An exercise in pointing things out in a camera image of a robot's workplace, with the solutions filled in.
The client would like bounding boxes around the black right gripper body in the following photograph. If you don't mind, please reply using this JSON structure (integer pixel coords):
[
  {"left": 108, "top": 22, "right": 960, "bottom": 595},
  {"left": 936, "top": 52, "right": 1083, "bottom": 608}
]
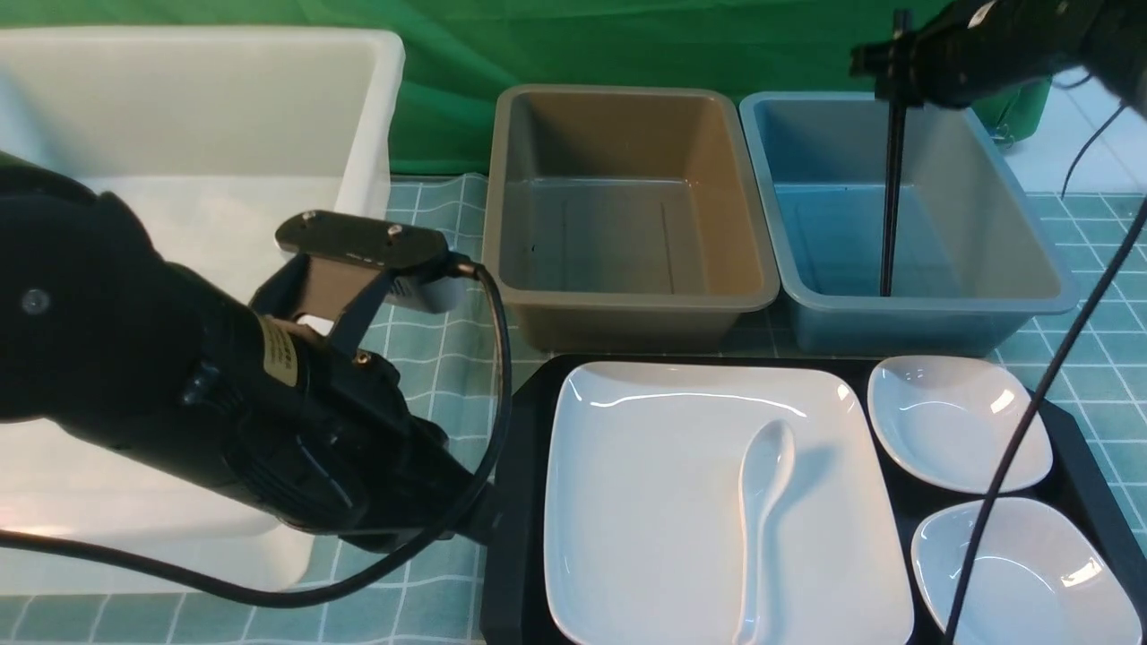
[{"left": 849, "top": 1, "right": 1076, "bottom": 110}]

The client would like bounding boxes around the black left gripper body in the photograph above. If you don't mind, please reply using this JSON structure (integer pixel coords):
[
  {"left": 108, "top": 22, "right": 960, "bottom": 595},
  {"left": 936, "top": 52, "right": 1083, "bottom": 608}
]
[{"left": 179, "top": 314, "right": 496, "bottom": 554}]

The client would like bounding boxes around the black chopstick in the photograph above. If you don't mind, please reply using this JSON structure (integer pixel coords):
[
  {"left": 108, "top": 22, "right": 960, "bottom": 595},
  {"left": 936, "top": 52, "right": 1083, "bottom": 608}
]
[{"left": 881, "top": 9, "right": 913, "bottom": 297}]

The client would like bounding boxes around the large white square plate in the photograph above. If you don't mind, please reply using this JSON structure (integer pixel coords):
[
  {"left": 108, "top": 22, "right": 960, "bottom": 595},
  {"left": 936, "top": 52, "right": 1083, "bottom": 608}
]
[{"left": 543, "top": 362, "right": 914, "bottom": 644}]

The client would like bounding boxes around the small white dish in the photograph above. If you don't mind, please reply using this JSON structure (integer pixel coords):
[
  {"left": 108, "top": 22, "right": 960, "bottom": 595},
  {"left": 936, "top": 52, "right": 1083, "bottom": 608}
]
[
  {"left": 910, "top": 497, "right": 1144, "bottom": 644},
  {"left": 867, "top": 355, "right": 1031, "bottom": 495}
]

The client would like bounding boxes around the white ceramic spoon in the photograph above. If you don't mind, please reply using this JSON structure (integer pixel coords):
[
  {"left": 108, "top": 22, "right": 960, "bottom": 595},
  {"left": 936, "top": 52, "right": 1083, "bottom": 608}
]
[{"left": 732, "top": 419, "right": 796, "bottom": 644}]

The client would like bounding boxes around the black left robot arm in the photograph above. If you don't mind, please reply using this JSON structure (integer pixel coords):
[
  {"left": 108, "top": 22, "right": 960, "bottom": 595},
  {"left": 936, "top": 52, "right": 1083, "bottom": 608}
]
[{"left": 1, "top": 155, "right": 477, "bottom": 554}]

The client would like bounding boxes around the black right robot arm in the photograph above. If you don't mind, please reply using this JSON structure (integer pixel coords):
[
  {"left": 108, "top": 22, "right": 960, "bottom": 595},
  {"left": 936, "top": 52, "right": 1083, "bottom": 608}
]
[{"left": 849, "top": 1, "right": 1146, "bottom": 115}]

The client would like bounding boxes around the blue plastic bin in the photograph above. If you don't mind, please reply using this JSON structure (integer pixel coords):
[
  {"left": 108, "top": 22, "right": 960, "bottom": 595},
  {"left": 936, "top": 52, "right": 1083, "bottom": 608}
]
[{"left": 740, "top": 91, "right": 1079, "bottom": 357}]

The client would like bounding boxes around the teal checkered tablecloth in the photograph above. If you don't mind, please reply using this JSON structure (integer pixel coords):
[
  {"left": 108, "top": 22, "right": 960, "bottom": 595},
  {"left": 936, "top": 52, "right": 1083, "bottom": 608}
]
[{"left": 1, "top": 188, "right": 1144, "bottom": 644}]

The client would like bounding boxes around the large white plastic tub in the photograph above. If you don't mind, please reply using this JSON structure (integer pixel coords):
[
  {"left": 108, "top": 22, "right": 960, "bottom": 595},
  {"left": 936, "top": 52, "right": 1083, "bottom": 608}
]
[{"left": 1, "top": 26, "right": 405, "bottom": 591}]

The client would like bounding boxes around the brown plastic bin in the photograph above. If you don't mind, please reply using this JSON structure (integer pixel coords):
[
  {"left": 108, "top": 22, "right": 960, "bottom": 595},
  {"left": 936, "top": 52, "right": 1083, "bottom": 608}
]
[{"left": 483, "top": 85, "right": 780, "bottom": 353}]

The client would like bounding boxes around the green backdrop cloth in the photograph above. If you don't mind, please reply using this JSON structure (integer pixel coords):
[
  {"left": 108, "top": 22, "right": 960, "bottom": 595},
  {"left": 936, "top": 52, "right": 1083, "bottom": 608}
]
[{"left": 0, "top": 0, "right": 1076, "bottom": 177}]

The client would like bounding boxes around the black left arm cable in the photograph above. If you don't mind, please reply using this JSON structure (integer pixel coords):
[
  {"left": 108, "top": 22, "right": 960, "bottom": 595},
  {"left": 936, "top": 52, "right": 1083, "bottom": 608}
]
[{"left": 0, "top": 255, "right": 514, "bottom": 611}]

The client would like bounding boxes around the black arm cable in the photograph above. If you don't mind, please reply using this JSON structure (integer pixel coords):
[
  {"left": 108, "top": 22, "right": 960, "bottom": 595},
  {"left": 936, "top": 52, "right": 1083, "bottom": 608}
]
[
  {"left": 941, "top": 72, "right": 1147, "bottom": 645},
  {"left": 0, "top": 255, "right": 514, "bottom": 611}
]

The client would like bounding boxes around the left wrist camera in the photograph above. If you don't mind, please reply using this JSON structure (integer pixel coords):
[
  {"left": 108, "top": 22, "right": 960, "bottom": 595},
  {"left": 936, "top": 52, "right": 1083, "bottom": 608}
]
[{"left": 249, "top": 210, "right": 477, "bottom": 357}]

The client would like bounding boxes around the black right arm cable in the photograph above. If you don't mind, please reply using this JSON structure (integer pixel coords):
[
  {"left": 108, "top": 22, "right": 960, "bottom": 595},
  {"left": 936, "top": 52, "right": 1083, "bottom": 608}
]
[{"left": 941, "top": 72, "right": 1147, "bottom": 645}]

